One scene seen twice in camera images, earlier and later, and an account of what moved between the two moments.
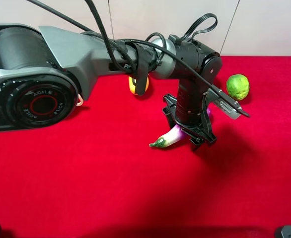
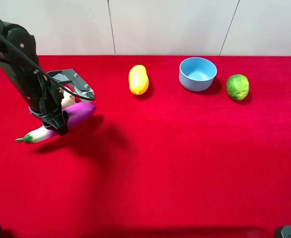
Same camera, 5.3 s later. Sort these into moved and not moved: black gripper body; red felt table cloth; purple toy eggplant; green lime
Moved: purple toy eggplant; black gripper body
Not moved: green lime; red felt table cloth
